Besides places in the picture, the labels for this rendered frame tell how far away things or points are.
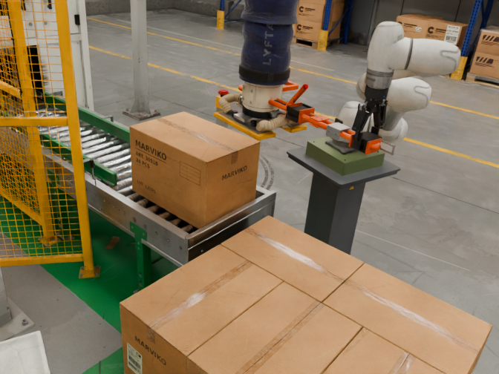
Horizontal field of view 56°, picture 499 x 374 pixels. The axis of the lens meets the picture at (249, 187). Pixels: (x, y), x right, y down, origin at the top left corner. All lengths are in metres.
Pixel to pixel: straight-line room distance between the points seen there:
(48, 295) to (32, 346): 1.74
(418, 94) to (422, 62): 0.55
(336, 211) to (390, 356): 1.19
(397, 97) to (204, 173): 0.94
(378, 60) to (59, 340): 2.04
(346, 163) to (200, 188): 0.85
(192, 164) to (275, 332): 0.90
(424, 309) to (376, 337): 0.31
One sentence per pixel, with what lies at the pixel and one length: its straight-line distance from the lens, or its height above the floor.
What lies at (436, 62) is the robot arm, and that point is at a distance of 1.65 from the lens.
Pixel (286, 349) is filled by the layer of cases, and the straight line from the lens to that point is 1.85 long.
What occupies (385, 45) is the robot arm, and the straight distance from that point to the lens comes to 1.63.
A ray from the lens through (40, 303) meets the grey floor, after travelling 2.93.
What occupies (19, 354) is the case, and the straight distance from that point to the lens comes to 1.24.
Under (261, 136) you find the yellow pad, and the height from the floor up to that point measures 1.16.
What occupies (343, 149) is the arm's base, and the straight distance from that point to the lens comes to 2.77.
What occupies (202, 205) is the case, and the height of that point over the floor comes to 0.70.
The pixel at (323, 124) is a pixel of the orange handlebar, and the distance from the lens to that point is 1.85.
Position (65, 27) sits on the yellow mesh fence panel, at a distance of 2.45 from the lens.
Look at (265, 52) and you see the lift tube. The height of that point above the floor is 1.48.
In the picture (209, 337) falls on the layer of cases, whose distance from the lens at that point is 1.87.
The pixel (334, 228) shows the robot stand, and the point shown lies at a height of 0.34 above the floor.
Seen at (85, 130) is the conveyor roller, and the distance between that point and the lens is 3.74.
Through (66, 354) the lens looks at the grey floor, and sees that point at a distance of 2.62.
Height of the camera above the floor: 1.89
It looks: 28 degrees down
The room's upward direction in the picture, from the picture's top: 5 degrees clockwise
